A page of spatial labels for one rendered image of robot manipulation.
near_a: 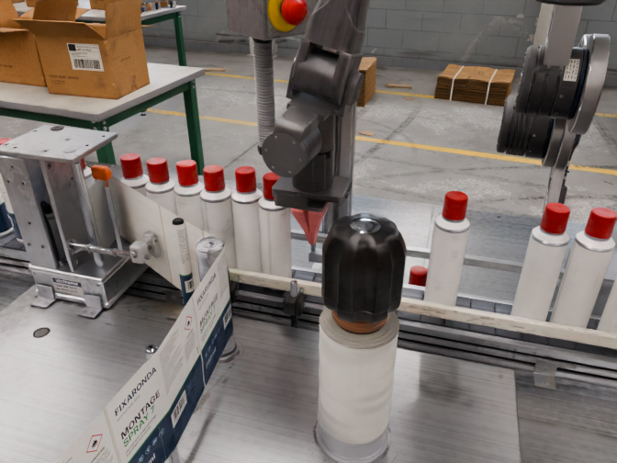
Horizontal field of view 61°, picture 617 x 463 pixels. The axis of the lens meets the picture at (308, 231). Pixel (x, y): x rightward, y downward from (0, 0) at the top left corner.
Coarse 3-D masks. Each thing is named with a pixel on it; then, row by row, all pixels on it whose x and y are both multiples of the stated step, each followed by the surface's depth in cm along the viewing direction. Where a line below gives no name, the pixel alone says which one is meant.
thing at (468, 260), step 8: (296, 232) 90; (304, 232) 90; (304, 240) 91; (320, 240) 90; (408, 248) 86; (416, 248) 86; (424, 248) 86; (416, 256) 86; (424, 256) 86; (472, 256) 84; (480, 256) 84; (464, 264) 84; (472, 264) 84; (480, 264) 83; (488, 264) 83; (496, 264) 83; (504, 264) 82; (512, 264) 82; (520, 264) 82; (520, 272) 82; (560, 272) 80; (608, 280) 79
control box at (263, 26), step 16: (240, 0) 72; (256, 0) 69; (272, 0) 68; (240, 16) 73; (256, 16) 70; (272, 16) 69; (240, 32) 75; (256, 32) 72; (272, 32) 71; (288, 32) 72; (304, 32) 75
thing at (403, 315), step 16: (0, 240) 104; (16, 240) 104; (144, 272) 95; (304, 272) 94; (240, 288) 90; (256, 288) 90; (320, 304) 87; (464, 304) 86; (480, 304) 86; (496, 304) 86; (416, 320) 83; (432, 320) 83; (448, 320) 83; (592, 320) 83; (512, 336) 80; (528, 336) 80; (544, 336) 80; (592, 352) 77; (608, 352) 77
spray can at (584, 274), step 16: (592, 224) 71; (608, 224) 70; (576, 240) 74; (592, 240) 72; (608, 240) 72; (576, 256) 74; (592, 256) 72; (608, 256) 72; (576, 272) 75; (592, 272) 73; (560, 288) 78; (576, 288) 75; (592, 288) 75; (560, 304) 78; (576, 304) 76; (592, 304) 77; (560, 320) 79; (576, 320) 78
